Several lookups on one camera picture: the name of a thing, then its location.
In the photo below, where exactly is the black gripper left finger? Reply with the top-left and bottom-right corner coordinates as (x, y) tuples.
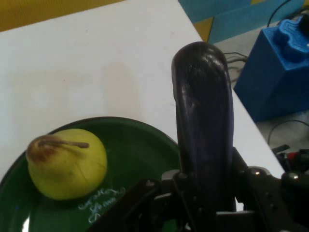
(85, 170), (196, 232)

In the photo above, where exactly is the dark blue giant building block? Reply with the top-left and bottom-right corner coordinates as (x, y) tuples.
(233, 15), (309, 122)

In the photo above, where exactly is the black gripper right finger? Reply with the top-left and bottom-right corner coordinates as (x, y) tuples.
(215, 147), (309, 232)

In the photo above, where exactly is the black and red clamp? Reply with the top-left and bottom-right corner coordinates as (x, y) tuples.
(272, 144), (309, 175)

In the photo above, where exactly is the dark purple eggplant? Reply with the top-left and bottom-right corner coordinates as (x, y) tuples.
(171, 41), (239, 215)

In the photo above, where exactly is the green round plate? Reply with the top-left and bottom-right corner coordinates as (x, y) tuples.
(0, 116), (182, 232)

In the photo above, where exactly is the yellow-green pear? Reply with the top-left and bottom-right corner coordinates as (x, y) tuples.
(26, 128), (108, 201)

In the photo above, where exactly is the thin black floor cable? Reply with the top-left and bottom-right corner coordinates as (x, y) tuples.
(268, 119), (309, 147)

